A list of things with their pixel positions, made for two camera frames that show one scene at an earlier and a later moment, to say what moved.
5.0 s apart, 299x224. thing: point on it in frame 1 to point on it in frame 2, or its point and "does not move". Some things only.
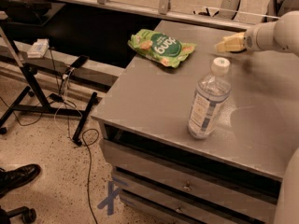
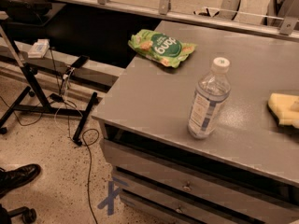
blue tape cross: (112, 194) does not move
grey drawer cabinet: (163, 175) does not move
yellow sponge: (234, 46) to (285, 108)
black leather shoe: (10, 179) does not move
